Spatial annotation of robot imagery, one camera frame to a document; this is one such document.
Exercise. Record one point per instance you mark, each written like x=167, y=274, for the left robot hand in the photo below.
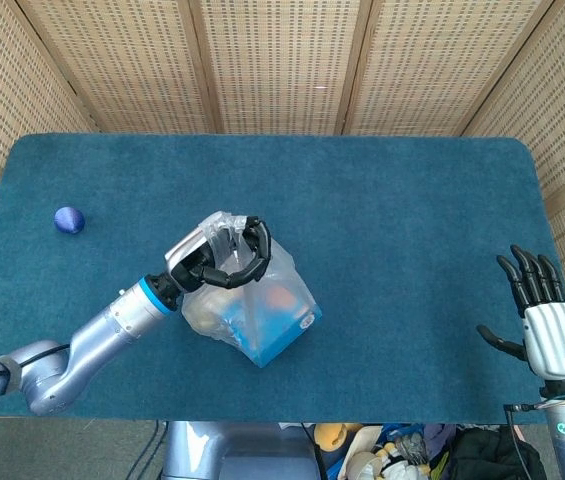
x=187, y=252

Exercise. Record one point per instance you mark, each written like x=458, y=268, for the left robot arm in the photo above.
x=107, y=330

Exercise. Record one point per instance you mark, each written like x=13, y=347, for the woven rattan folding screen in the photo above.
x=282, y=60

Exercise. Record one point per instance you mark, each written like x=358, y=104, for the yellow snack packet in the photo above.
x=207, y=315

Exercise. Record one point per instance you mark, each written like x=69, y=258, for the purple ball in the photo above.
x=69, y=220

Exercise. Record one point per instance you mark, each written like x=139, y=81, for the teal table cloth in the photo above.
x=362, y=200

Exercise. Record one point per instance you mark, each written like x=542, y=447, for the blue snack box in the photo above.
x=282, y=340

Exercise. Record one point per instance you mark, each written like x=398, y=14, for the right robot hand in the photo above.
x=554, y=340

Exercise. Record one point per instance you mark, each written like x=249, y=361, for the yellow plush toy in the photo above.
x=329, y=435

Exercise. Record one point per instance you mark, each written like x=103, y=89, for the blue-grey robot torso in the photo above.
x=242, y=450

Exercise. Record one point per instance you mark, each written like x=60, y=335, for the white soft toy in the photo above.
x=392, y=467

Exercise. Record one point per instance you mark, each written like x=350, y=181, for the dark green cloth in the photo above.
x=492, y=455

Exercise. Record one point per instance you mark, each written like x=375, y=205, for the clear plastic shopping bag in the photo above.
x=262, y=300

